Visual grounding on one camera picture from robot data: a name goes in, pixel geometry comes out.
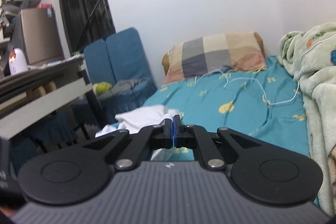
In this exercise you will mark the grey folded cloth on chair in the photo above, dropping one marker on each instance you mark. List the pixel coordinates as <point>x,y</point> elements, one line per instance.
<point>121,87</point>

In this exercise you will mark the dark window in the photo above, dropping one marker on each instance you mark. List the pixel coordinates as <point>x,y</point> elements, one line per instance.
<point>85,21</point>

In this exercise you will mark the white t-shirt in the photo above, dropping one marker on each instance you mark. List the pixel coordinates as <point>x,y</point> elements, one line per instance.
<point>138,118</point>

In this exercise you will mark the checkered pillow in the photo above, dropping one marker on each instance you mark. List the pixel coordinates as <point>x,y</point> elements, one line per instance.
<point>237,51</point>

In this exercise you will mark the cardboard box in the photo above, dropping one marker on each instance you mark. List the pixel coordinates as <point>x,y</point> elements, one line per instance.
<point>37,36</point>

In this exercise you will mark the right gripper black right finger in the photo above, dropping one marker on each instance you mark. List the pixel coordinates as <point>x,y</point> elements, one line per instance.
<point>261,171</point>

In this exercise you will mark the blue covered chair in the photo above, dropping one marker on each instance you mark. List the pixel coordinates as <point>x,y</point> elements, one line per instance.
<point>120,57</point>

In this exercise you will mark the teal patterned bed sheet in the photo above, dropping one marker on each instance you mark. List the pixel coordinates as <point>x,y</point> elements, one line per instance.
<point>265,106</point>

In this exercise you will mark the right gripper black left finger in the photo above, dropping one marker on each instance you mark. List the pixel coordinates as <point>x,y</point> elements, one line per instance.
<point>78,173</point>

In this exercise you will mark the light green fleece blanket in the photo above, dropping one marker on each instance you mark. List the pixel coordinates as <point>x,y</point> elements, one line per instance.
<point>309,56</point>

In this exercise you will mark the yellow green plush toy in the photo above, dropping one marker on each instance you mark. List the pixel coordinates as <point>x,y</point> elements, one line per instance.
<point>102,87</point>

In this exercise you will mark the white round humidifier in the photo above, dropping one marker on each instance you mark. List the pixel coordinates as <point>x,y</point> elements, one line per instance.
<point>17,62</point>

